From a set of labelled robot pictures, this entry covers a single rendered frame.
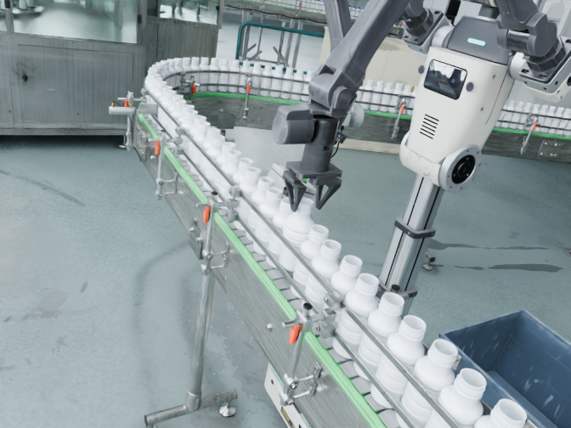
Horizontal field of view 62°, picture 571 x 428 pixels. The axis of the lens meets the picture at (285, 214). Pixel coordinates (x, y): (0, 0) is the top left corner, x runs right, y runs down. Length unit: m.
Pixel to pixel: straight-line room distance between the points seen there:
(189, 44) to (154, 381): 4.83
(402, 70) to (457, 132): 3.96
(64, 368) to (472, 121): 1.83
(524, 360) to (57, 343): 1.85
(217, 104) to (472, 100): 1.52
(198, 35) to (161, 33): 0.47
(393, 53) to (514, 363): 4.22
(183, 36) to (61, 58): 2.47
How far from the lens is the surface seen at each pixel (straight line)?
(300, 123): 0.88
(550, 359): 1.40
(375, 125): 2.87
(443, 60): 1.48
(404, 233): 1.64
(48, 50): 4.11
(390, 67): 5.32
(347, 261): 0.90
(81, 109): 4.24
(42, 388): 2.21
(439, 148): 1.47
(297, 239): 0.99
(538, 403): 1.46
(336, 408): 0.93
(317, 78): 0.92
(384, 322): 0.82
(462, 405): 0.74
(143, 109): 1.90
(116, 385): 2.18
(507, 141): 3.35
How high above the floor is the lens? 1.61
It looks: 27 degrees down
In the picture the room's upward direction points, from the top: 11 degrees clockwise
